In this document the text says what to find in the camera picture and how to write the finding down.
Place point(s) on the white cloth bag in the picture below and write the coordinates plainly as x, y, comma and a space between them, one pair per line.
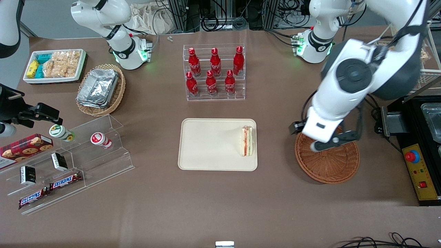
151, 20

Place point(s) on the brown Snickers bar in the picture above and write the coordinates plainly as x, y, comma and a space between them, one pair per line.
32, 198
65, 181

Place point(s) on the clear rectangular container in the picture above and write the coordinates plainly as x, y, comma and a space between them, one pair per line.
432, 120

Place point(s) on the rice cracker pack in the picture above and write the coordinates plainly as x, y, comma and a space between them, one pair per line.
62, 63

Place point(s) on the silver foil tray stack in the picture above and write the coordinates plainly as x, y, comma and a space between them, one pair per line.
98, 88

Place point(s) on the green lid yogurt cup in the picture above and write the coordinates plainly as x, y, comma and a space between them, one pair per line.
61, 133

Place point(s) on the small black white box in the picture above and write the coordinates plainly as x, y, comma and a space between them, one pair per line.
28, 175
59, 162

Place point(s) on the brown round wicker basket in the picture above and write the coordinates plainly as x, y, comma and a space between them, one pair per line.
330, 165

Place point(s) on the clear acrylic stepped stand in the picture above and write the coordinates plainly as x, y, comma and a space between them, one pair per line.
103, 162

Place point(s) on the red lid yogurt cup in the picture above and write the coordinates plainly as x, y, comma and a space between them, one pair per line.
101, 140

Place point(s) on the red cola bottle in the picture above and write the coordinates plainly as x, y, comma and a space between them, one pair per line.
211, 85
194, 63
238, 62
215, 65
229, 84
192, 86

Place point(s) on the red plaid cookie box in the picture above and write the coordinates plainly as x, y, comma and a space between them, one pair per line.
26, 150

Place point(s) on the light oval wicker basket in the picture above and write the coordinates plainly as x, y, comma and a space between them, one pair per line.
119, 93

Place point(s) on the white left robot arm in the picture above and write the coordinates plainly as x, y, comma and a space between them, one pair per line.
339, 96

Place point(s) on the clear acrylic bottle rack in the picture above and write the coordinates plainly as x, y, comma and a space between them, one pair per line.
221, 97

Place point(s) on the beige plastic tray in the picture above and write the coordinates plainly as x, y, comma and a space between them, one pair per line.
213, 144

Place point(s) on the triangle sandwich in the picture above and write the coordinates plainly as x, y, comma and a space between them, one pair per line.
247, 141

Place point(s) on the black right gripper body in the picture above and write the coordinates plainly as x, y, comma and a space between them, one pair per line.
10, 107

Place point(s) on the grey black metal box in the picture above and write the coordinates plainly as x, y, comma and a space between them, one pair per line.
392, 122

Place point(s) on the black equipment base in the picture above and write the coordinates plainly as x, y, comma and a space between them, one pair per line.
411, 117

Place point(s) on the yellow snack packet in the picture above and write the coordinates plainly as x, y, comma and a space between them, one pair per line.
32, 69

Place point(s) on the white rectangular snack tray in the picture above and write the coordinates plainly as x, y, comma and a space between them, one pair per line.
51, 80

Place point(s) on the teal snack packet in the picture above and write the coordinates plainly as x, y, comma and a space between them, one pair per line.
39, 71
44, 58

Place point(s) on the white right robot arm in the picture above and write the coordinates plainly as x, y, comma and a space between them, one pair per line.
113, 13

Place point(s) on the yellow emergency stop box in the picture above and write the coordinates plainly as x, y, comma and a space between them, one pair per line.
422, 172

